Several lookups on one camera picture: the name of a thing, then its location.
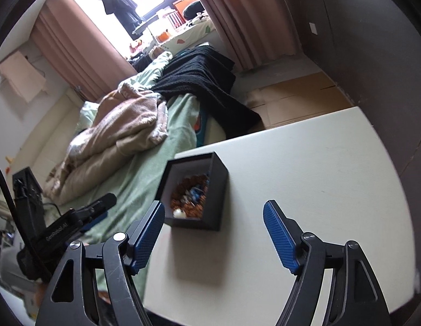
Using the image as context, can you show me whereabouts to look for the pink fluffy blanket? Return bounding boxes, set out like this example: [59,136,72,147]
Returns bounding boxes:
[43,83,168,205]

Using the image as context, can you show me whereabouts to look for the person's hand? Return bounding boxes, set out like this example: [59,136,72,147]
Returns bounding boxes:
[31,279,111,310]

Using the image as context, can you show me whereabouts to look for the flattened cardboard sheets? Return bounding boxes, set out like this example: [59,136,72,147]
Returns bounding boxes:
[246,72,353,129]

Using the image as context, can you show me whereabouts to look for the pink curtain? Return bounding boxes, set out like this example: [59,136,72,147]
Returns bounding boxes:
[30,0,299,101]

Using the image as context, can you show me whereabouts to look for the black knitted blanket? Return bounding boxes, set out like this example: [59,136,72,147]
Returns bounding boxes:
[151,45,261,139]

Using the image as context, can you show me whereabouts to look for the blue braided cord bracelet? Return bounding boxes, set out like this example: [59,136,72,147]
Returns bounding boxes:
[182,184,205,208]

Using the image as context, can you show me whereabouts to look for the black jewelry box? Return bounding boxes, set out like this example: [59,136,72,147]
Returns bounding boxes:
[155,152,229,231]

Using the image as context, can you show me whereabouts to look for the green bed sheet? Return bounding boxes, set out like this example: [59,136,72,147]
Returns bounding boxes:
[60,52,199,244]

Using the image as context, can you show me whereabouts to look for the dark hanging clothes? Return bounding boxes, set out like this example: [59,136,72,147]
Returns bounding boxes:
[101,0,143,40]

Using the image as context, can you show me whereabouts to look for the white wall switch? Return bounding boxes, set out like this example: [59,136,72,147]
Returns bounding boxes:
[309,22,318,35]

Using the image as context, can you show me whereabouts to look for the brown rudraksha bead bracelet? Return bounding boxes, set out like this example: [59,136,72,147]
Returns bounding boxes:
[169,174,210,219]

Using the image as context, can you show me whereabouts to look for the black cable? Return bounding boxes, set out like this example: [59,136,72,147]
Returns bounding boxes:
[0,158,16,211]

